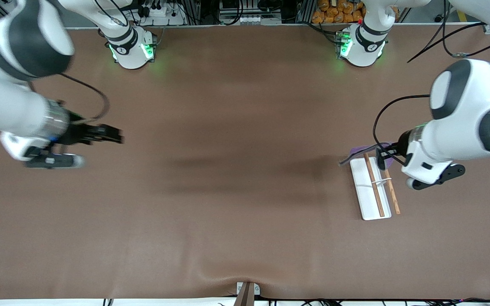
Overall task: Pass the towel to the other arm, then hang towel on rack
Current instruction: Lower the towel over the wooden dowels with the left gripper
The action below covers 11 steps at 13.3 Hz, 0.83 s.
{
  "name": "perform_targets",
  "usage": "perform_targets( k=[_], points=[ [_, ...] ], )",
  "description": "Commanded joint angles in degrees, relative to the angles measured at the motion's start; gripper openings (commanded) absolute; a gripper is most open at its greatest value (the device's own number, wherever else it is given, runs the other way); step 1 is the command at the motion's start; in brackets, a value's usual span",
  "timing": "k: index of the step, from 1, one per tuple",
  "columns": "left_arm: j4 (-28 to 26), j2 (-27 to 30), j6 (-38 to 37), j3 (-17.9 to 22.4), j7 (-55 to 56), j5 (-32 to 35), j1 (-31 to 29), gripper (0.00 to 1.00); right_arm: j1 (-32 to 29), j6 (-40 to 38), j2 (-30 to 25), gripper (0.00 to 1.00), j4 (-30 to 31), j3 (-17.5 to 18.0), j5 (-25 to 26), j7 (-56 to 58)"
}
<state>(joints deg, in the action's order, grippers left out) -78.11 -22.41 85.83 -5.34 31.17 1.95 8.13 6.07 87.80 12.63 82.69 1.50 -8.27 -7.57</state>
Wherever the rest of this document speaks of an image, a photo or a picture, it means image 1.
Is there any purple microfibre towel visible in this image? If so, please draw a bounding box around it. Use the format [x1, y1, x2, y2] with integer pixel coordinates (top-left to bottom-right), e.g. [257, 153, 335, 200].
[339, 142, 399, 170]

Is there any white power strip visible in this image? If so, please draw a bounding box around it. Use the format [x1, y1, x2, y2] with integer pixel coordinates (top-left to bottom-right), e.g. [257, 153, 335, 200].
[137, 0, 187, 26]

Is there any brown table cover mat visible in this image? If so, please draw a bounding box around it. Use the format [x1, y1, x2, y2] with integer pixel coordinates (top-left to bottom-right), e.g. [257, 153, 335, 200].
[0, 23, 490, 300]

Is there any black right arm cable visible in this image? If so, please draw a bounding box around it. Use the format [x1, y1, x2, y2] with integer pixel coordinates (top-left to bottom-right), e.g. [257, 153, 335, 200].
[59, 73, 111, 125]

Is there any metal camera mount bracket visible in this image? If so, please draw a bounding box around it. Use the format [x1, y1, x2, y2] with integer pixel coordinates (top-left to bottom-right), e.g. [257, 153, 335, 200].
[233, 281, 261, 306]

